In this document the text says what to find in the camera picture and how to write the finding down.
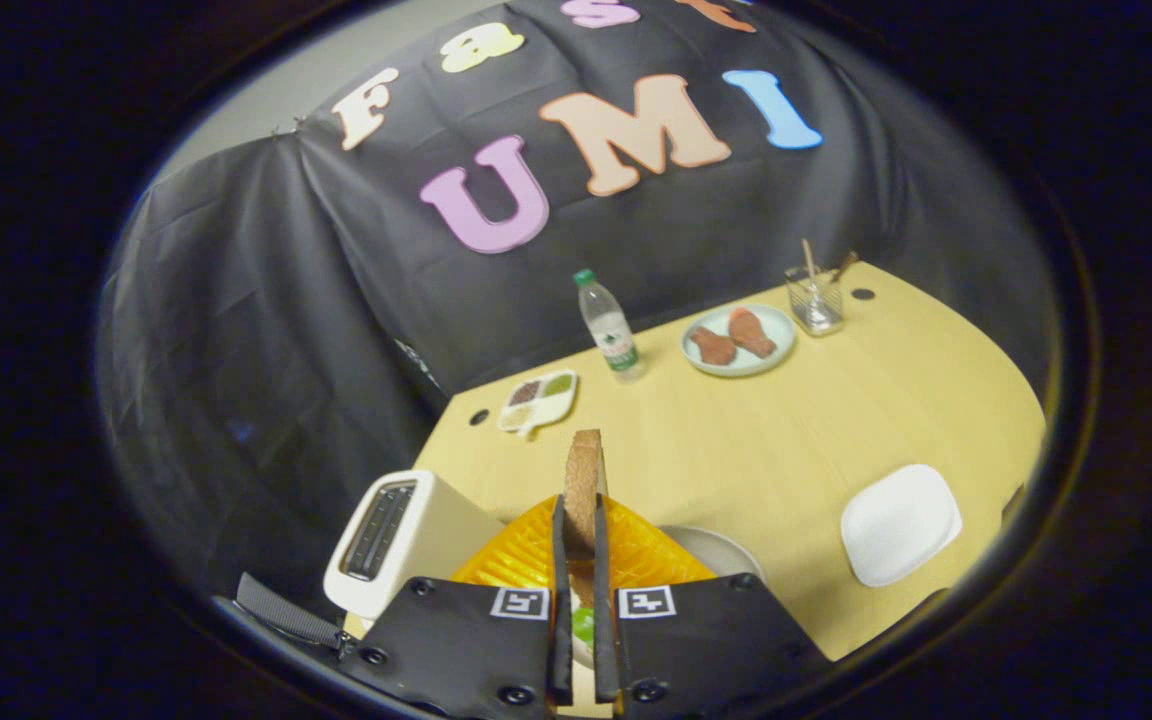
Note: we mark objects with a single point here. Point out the white square plate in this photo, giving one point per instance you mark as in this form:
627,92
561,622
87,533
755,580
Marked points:
901,525

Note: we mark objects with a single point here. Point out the white divided seasoning dish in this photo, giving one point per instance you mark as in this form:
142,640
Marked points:
551,405

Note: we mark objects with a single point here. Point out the toasted bread slice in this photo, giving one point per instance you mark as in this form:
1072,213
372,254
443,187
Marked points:
584,480

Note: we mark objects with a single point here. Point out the green lettuce leaf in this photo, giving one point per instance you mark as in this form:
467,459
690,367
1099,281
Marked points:
584,625

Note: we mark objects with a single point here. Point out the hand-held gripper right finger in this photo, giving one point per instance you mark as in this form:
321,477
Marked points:
604,580

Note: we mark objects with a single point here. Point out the light wooden stick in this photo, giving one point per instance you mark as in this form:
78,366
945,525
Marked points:
809,262

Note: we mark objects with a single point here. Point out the pale blue round plate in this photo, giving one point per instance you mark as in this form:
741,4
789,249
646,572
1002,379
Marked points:
774,348

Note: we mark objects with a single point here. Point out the cream round plate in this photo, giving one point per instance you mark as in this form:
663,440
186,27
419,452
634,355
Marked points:
716,550

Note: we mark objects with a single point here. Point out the clear plastic water bottle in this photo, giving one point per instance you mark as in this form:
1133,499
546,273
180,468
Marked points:
611,335

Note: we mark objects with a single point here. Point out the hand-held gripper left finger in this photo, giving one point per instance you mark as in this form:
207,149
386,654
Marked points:
562,580

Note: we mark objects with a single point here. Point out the dark wooden spoon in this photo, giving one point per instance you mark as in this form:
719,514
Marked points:
844,265

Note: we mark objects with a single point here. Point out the white toaster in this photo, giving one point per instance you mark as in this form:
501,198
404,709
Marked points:
436,540

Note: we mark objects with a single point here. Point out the clear square glass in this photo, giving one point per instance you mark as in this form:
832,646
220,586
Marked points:
816,315

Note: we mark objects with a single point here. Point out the brown meat piece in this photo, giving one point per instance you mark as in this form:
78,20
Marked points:
712,346
751,333

